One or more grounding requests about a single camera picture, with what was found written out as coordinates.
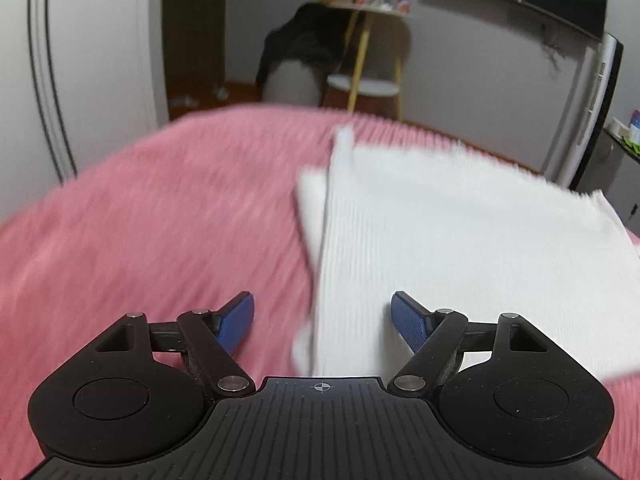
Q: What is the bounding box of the yellow-legged side table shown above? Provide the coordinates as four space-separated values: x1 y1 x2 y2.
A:
322 0 417 122

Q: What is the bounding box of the white ribbed knit sweater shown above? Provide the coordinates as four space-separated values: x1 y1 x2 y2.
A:
291 126 640 384

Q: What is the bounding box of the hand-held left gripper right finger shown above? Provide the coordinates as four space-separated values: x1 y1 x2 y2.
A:
388 290 544 397

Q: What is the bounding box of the brown wooden door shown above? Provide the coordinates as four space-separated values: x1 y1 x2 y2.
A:
162 0 230 122

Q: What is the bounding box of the dark clothing pile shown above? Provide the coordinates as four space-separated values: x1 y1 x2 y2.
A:
255 2 352 106

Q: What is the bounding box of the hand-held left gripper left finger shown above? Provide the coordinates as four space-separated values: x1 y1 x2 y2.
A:
94 291 256 397

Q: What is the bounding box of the grey chair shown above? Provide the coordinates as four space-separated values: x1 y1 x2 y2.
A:
262 57 325 109

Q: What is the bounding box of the grey cabinet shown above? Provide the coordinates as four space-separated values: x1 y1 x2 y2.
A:
594 127 640 223

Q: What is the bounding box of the white wardrobe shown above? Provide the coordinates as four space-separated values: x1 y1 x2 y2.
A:
0 0 169 196

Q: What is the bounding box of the pink corduroy blanket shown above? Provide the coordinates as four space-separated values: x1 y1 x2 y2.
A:
0 105 640 461

